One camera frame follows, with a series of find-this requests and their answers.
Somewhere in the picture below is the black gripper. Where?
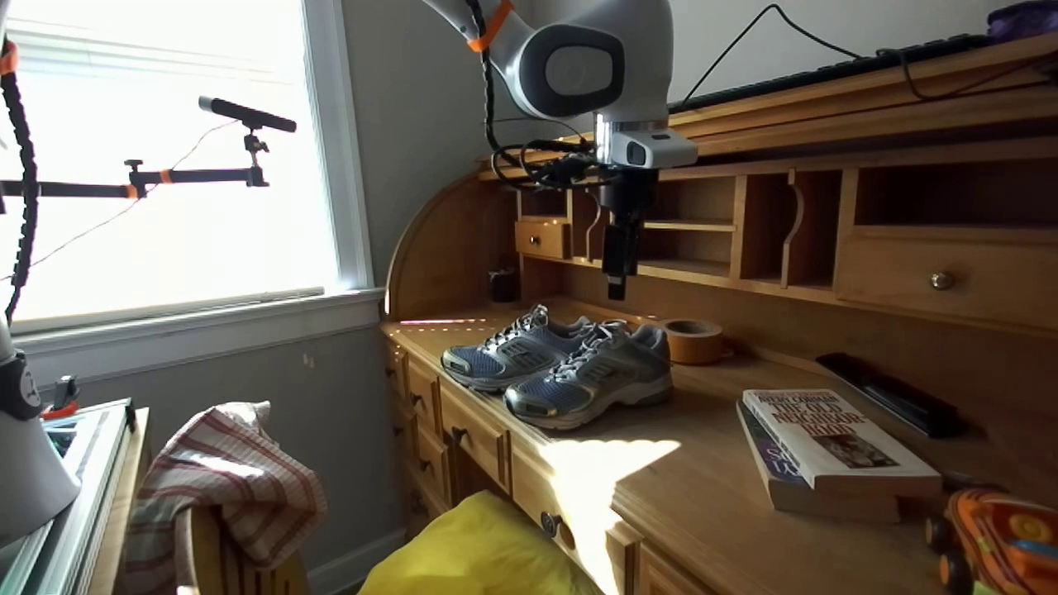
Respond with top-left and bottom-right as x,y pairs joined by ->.
601,169 -> 657,300

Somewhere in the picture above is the blue grey sneaker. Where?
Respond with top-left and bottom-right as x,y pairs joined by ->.
502,324 -> 670,432
440,303 -> 591,394

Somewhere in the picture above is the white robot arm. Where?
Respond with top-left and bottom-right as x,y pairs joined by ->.
422,0 -> 697,300

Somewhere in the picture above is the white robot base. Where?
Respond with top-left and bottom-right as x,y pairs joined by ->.
0,320 -> 79,541

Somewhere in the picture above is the orange masking tape roll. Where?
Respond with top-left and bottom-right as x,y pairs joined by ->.
665,320 -> 729,368

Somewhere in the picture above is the wooden roll-top desk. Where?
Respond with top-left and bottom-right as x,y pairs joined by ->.
384,36 -> 1058,595

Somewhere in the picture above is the top paperback book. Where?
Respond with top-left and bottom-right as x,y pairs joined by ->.
742,385 -> 942,498

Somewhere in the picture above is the black remote control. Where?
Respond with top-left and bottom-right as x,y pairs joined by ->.
817,354 -> 970,435

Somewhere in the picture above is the yellow cushion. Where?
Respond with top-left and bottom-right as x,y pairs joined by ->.
358,493 -> 601,595

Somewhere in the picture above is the striped cloth on chair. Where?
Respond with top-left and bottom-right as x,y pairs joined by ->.
116,401 -> 326,595

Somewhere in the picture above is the black keyboard on desk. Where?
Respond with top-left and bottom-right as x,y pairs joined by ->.
670,34 -> 993,111

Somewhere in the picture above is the orange toy car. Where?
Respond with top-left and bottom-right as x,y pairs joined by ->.
927,488 -> 1058,595

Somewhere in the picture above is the purple object on desk top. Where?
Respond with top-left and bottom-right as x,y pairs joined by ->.
986,0 -> 1058,39

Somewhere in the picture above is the wooden chair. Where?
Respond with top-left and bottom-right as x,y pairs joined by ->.
174,509 -> 309,595

